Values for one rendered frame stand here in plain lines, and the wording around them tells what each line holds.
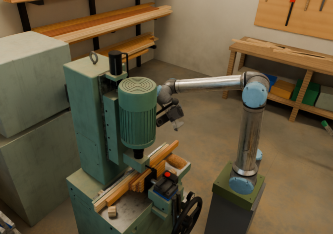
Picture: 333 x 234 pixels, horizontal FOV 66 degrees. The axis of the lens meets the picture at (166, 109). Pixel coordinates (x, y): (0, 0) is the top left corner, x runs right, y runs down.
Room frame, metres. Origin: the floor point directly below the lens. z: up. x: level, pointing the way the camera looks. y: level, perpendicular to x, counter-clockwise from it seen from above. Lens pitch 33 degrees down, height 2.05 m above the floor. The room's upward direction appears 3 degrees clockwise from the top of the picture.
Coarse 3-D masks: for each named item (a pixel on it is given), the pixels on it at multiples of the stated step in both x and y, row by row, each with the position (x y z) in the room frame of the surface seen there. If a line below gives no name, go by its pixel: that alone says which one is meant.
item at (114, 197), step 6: (174, 144) 1.29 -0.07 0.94; (168, 150) 1.24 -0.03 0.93; (162, 156) 1.19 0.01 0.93; (150, 162) 1.12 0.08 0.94; (156, 162) 1.14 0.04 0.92; (126, 186) 0.93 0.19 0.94; (114, 192) 0.89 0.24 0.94; (120, 192) 0.89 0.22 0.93; (108, 198) 0.85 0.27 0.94; (114, 198) 0.86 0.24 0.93; (108, 204) 0.82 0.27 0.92
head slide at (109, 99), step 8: (104, 96) 1.06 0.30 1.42; (112, 96) 1.05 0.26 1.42; (104, 104) 1.06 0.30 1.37; (112, 104) 1.02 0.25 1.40; (112, 112) 1.03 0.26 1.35; (112, 120) 1.03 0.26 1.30; (112, 128) 1.03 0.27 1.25; (112, 136) 1.03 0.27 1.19; (120, 136) 1.04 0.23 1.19; (112, 144) 1.04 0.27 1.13; (120, 144) 1.04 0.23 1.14; (112, 152) 1.04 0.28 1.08; (120, 152) 1.03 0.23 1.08; (112, 160) 1.04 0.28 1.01; (120, 160) 1.03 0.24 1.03
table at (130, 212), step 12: (168, 156) 1.22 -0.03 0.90; (168, 168) 1.12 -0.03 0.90; (132, 192) 0.92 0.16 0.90; (144, 192) 0.93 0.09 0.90; (120, 204) 0.84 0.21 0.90; (132, 204) 0.85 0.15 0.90; (144, 204) 0.85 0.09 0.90; (96, 216) 0.79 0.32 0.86; (108, 216) 0.77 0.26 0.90; (120, 216) 0.78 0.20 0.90; (132, 216) 0.78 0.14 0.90; (144, 216) 0.81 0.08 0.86; (168, 216) 0.83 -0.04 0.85; (108, 228) 0.74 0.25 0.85; (120, 228) 0.71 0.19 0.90; (132, 228) 0.74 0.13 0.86
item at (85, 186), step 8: (128, 168) 1.20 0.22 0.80; (72, 176) 1.10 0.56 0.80; (80, 176) 1.10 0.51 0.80; (88, 176) 1.11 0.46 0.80; (120, 176) 1.12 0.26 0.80; (72, 184) 1.04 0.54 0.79; (80, 184) 1.04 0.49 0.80; (88, 184) 1.04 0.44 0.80; (96, 184) 1.05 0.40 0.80; (80, 192) 1.00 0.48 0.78; (88, 192) 0.99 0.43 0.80; (96, 192) 0.99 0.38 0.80; (88, 200) 0.96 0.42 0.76; (152, 216) 0.87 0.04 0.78; (144, 224) 0.81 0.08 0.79; (136, 232) 0.76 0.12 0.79
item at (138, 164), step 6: (126, 150) 1.07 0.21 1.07; (132, 150) 1.07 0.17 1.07; (126, 156) 1.03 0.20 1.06; (132, 156) 1.02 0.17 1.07; (144, 156) 1.03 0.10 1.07; (126, 162) 1.03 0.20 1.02; (132, 162) 1.00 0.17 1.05; (138, 162) 0.98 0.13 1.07; (144, 162) 0.99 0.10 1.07; (138, 168) 0.98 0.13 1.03; (144, 168) 0.99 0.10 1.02
